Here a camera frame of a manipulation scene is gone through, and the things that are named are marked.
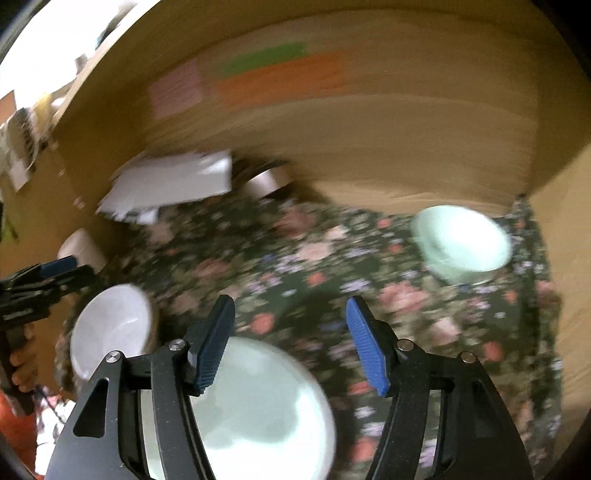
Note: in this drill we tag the pale green bowl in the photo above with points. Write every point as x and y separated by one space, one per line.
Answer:
461 240

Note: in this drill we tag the large white plate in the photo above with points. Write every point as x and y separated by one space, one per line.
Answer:
258 406

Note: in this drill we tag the white bowl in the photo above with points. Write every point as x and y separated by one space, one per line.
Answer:
115 323

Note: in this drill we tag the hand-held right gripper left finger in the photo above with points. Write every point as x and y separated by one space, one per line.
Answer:
212 350

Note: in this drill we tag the person's left hand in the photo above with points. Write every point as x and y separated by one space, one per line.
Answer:
27 364

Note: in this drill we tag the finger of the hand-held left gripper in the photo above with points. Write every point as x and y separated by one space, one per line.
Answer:
51 290
57 267

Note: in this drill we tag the orange clothing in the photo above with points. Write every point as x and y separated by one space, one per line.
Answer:
14 424

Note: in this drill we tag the pink sticky note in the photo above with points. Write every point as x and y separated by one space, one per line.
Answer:
178 90

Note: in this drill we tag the dark floral tablecloth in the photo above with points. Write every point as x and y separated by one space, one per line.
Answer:
323 258

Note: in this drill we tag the stack of white papers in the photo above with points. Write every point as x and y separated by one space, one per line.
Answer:
175 180

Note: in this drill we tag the round metal tin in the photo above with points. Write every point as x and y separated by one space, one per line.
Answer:
265 182

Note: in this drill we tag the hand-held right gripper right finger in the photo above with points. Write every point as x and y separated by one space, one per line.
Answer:
369 350

